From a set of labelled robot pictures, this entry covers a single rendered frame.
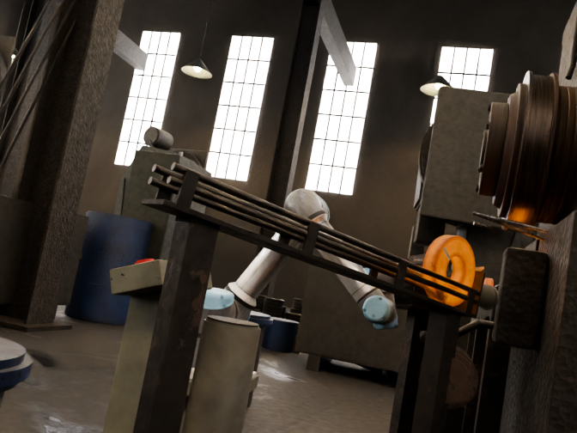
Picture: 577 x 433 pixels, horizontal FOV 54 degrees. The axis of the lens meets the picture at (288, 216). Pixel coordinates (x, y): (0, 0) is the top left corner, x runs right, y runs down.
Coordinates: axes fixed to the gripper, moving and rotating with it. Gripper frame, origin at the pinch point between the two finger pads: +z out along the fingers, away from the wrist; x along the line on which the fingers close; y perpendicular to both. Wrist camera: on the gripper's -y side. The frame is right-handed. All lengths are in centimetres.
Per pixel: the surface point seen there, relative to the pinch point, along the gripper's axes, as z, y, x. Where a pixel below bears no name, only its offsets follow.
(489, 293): -0.9, -7.3, -35.0
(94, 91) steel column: -223, 169, 153
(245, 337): -50, -10, -68
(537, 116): 20.0, 36.4, -22.1
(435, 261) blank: -12, 1, -52
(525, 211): 13.8, 13.7, -11.0
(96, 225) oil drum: -274, 90, 221
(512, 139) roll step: 13.4, 32.8, -17.1
